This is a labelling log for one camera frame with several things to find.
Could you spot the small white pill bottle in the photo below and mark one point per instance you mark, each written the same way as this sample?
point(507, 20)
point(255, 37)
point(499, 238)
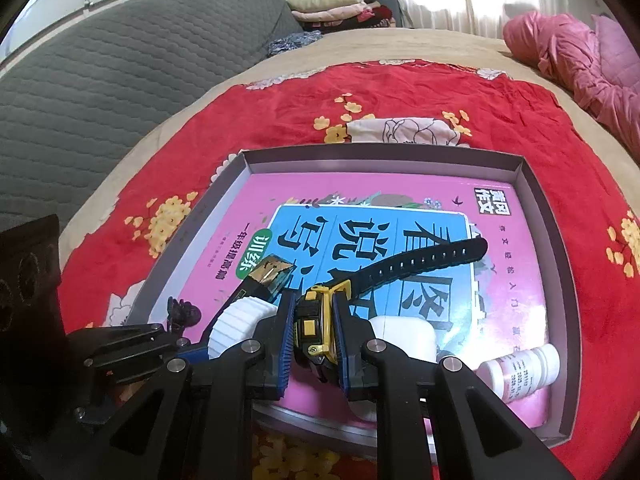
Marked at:
point(522, 373)

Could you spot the folded clothes pile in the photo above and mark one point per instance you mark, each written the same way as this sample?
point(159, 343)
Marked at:
point(326, 16)

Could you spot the grey quilted headboard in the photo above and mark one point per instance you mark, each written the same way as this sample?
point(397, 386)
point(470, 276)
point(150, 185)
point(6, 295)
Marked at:
point(72, 109)

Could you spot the grey cardboard box tray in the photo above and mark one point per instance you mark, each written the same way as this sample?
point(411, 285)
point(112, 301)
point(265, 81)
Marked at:
point(550, 412)

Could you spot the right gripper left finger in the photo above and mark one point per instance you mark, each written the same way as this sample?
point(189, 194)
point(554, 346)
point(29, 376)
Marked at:
point(193, 420)

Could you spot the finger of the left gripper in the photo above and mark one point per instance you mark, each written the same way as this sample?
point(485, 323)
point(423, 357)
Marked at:
point(129, 363)
point(99, 341)

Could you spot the red floral blanket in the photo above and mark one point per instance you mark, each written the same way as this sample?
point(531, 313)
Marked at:
point(600, 228)

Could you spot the pink Chinese workbook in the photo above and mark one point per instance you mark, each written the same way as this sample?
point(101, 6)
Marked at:
point(454, 251)

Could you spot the beige bed sheet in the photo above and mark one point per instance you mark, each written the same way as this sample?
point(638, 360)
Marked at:
point(441, 46)

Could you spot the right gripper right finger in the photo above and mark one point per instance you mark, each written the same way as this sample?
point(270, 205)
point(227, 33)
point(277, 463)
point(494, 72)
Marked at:
point(440, 420)

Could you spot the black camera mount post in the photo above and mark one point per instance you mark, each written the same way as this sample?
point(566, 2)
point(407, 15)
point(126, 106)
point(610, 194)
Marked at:
point(33, 341)

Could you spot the white earbuds case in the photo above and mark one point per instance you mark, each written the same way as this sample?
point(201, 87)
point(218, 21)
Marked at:
point(414, 336)

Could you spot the blue patterned cloth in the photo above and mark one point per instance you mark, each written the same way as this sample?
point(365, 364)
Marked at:
point(292, 42)

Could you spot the black hair claw clip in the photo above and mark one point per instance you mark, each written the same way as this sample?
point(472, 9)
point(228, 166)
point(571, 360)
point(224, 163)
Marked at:
point(181, 314)

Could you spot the pink quilted duvet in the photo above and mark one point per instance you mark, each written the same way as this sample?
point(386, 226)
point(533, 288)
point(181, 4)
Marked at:
point(597, 65)

